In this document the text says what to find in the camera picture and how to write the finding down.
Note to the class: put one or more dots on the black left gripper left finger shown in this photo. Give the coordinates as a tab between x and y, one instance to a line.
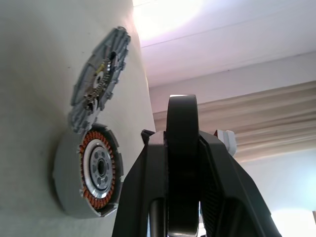
143	177

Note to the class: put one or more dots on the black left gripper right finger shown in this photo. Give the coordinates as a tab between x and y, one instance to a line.
229	182

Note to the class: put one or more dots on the beige curtain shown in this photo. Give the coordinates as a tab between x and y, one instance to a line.
259	116

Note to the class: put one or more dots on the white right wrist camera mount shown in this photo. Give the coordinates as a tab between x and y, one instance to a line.
228	140

